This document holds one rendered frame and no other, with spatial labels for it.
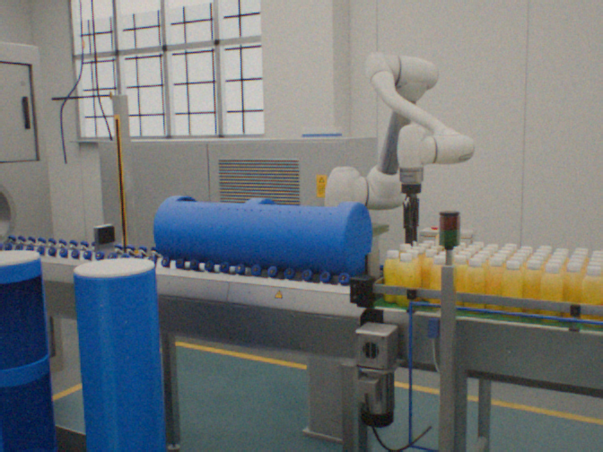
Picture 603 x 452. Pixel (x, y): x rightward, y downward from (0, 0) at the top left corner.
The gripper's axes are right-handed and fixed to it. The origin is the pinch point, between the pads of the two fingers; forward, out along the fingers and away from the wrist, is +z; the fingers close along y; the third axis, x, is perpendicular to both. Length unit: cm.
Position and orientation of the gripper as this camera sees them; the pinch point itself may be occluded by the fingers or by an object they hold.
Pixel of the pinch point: (411, 236)
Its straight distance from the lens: 249.5
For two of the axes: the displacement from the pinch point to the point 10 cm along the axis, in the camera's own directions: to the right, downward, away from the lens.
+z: 0.2, 9.9, 1.5
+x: 8.9, 0.5, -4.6
